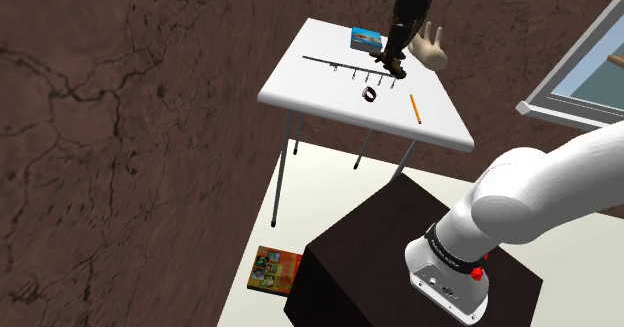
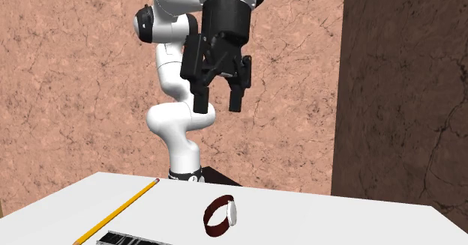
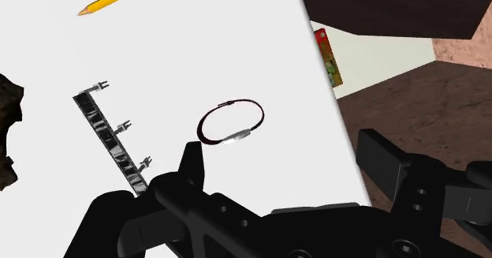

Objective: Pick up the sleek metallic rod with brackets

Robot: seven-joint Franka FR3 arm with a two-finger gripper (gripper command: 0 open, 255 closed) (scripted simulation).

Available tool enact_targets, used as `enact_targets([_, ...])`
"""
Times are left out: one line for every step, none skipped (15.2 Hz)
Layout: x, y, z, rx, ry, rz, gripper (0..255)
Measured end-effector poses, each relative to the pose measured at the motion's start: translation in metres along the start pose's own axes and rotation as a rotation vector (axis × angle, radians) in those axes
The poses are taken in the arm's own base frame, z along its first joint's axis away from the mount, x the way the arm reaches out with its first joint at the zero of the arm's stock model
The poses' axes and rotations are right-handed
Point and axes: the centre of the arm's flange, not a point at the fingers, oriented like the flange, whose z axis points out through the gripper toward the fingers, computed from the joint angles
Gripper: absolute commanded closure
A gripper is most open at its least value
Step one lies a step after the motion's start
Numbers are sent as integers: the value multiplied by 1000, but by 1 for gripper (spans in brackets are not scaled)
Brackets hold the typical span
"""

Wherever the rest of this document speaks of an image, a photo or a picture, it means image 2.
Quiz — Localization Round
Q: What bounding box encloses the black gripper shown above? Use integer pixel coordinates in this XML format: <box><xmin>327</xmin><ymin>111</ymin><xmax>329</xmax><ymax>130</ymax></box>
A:
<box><xmin>180</xmin><ymin>0</ymin><xmax>254</xmax><ymax>115</ymax></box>

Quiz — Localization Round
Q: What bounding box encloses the dark red wristwatch, white face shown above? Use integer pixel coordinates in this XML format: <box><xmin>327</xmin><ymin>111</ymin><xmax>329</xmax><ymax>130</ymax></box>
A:
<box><xmin>202</xmin><ymin>194</ymin><xmax>239</xmax><ymax>238</ymax></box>

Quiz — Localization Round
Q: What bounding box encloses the yellow pencil with red eraser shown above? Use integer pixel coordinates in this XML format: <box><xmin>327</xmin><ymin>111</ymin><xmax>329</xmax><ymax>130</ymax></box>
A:
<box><xmin>71</xmin><ymin>178</ymin><xmax>161</xmax><ymax>245</ymax></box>

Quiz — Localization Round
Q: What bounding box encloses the black and silver remote control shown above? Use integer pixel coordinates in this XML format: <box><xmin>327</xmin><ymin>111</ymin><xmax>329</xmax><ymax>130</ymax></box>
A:
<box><xmin>95</xmin><ymin>230</ymin><xmax>173</xmax><ymax>245</ymax></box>

